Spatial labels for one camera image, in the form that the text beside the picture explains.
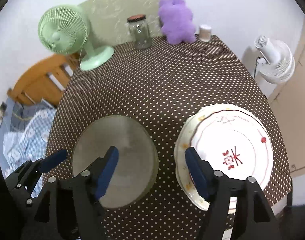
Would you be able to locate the large yellow floral plate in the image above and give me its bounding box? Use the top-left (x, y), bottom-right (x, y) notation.
top-left (173, 103), bottom-right (275, 212)

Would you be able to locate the grey bowl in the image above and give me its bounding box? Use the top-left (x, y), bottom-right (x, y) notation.
top-left (71, 114), bottom-right (160, 209)

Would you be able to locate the white plate red pattern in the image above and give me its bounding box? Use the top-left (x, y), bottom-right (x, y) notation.
top-left (189, 108), bottom-right (275, 205)

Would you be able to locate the blue checked blanket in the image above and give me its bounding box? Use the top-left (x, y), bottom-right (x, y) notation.
top-left (2, 107), bottom-right (57, 198)

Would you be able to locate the grey striped pillow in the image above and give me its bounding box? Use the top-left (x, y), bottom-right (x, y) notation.
top-left (10, 99), bottom-right (56, 132)

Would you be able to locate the beige door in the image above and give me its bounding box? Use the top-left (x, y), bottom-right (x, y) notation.
top-left (268, 21), bottom-right (305, 178)

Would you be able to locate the green desk fan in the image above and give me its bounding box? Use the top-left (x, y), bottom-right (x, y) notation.
top-left (38, 5), bottom-right (114, 71)

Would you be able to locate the brown polka dot tablecloth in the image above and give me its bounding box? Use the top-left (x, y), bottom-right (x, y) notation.
top-left (47, 36), bottom-right (292, 239)

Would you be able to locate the white standing fan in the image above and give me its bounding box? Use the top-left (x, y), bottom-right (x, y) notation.
top-left (253, 35), bottom-right (296, 85)

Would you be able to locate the glass jar black lid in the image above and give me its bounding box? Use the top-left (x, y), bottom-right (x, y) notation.
top-left (127, 14), bottom-right (152, 50)

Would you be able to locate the purple plush toy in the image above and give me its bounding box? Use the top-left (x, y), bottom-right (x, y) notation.
top-left (158, 0), bottom-right (196, 45)

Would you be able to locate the cotton swab container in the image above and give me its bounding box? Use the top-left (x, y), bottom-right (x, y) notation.
top-left (199, 24), bottom-right (212, 42)

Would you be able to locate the wall power socket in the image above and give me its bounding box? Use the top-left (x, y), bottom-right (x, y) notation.
top-left (0, 102), bottom-right (7, 119)

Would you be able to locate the green patterned wall sheet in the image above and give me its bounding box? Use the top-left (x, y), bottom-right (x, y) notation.
top-left (79, 0), bottom-right (162, 48)

